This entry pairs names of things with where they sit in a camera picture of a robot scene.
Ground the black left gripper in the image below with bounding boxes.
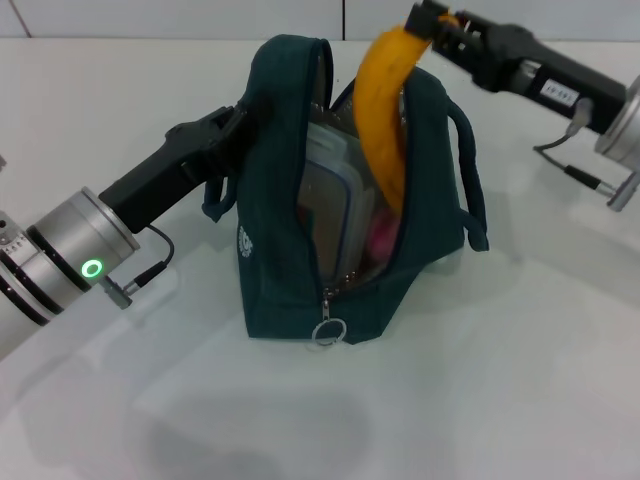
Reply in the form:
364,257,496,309
97,97,262,235

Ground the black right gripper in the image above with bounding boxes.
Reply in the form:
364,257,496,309
405,0,629,136

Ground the yellow banana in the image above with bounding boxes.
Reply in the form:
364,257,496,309
353,8,462,212

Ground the dark blue fabric lunch bag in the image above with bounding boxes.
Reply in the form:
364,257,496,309
201,33,491,347

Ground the clear blue-rimmed food container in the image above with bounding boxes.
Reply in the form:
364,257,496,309
296,121,372,282

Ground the pink peach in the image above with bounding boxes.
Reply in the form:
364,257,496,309
366,211,402,262

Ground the metal zipper pull ring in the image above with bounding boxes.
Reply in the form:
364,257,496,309
309,286,350,352

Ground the white tablecloth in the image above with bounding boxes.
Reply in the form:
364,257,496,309
0,37,640,480

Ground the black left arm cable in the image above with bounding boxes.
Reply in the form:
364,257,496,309
101,223,176,312

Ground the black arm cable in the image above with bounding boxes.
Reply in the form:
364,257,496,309
101,223,176,312
532,96,640,212

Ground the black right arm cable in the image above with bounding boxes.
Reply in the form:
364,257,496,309
532,96,640,212

